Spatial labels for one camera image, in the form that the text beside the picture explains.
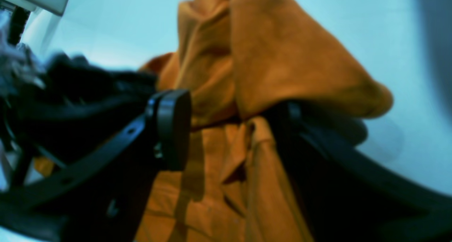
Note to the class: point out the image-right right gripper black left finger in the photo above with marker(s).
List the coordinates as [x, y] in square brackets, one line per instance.
[102, 197]

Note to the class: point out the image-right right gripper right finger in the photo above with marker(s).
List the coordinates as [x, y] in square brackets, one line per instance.
[346, 196]

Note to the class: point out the orange t-shirt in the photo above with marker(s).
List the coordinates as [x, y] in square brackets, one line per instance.
[239, 58]

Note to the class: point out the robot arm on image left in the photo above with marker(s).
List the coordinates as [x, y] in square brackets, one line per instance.
[64, 108]

